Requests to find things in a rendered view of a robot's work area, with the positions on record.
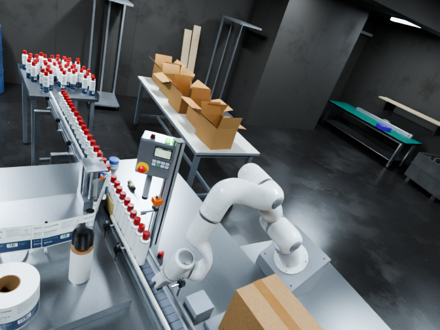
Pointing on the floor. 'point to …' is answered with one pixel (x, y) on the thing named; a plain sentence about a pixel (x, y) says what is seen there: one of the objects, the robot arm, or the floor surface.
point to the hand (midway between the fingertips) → (158, 285)
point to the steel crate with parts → (425, 173)
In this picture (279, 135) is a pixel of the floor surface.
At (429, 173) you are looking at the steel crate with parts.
